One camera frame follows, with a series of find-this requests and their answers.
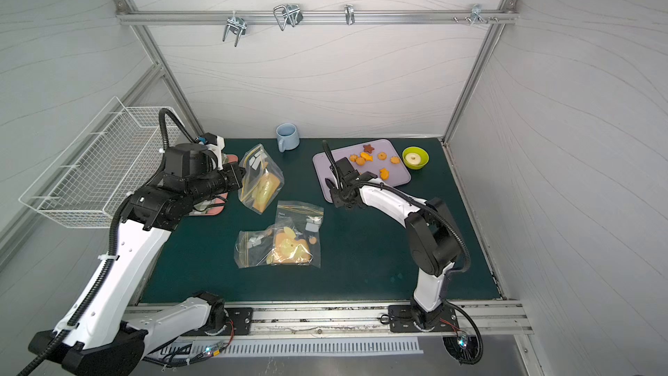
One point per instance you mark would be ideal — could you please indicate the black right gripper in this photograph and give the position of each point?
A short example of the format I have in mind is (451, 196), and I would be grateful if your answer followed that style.
(344, 188)

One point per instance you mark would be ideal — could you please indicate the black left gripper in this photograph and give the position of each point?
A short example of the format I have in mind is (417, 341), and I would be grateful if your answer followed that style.
(232, 177)

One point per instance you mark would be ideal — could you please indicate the lavender plastic tray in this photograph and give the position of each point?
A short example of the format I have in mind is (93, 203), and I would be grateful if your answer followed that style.
(399, 174)

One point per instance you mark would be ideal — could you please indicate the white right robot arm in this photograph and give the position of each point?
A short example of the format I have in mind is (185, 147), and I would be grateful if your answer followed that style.
(435, 242)

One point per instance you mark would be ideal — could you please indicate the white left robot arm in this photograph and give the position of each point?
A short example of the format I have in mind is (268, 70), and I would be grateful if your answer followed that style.
(93, 338)

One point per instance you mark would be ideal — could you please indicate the clear zip bag underneath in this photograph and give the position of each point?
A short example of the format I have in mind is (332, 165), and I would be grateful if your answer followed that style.
(305, 219)

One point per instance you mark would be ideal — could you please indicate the clear zip bag with duck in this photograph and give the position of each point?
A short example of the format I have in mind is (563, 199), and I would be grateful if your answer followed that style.
(281, 244)

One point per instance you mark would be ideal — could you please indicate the pink tray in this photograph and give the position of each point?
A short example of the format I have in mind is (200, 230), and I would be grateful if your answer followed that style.
(215, 205)

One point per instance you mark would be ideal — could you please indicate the small yellow fish cookie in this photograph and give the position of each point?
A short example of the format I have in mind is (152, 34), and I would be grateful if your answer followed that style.
(366, 156)

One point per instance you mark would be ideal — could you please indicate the light blue ceramic mug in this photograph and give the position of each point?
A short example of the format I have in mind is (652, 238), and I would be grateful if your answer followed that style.
(287, 137)

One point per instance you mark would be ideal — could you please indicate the green plastic bowl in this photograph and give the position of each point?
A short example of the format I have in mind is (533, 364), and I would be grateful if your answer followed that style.
(423, 153)

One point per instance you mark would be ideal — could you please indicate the metal hook clamp left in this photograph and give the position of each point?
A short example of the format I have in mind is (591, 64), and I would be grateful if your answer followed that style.
(235, 28)

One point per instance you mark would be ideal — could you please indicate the metal hook clamp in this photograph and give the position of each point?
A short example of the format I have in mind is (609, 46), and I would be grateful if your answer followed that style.
(288, 14)
(235, 28)
(475, 17)

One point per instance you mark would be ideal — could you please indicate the metal hook clamp middle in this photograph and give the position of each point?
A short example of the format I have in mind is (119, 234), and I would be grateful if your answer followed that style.
(288, 14)

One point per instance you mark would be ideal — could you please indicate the metal hook small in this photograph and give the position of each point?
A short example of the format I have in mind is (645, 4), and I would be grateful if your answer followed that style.
(349, 14)

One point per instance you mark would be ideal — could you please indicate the white vent strip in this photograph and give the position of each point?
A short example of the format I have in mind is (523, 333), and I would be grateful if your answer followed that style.
(343, 347)

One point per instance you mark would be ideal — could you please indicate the metal hook clamp right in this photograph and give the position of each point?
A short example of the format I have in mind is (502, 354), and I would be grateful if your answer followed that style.
(475, 17)

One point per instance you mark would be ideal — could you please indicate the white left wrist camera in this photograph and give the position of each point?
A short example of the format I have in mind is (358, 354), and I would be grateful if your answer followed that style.
(215, 144)

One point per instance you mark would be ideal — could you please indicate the white wire basket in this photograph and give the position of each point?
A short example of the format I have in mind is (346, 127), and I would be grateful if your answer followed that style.
(111, 157)

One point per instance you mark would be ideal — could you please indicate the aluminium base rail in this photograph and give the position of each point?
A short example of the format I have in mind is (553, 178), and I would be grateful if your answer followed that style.
(275, 320)

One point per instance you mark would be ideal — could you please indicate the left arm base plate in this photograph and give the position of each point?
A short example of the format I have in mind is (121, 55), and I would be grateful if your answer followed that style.
(237, 321)

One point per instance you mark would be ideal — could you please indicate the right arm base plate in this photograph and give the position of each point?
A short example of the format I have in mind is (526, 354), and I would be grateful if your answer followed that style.
(407, 319)

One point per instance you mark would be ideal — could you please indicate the aluminium top rail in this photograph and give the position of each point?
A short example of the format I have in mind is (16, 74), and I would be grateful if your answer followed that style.
(311, 17)

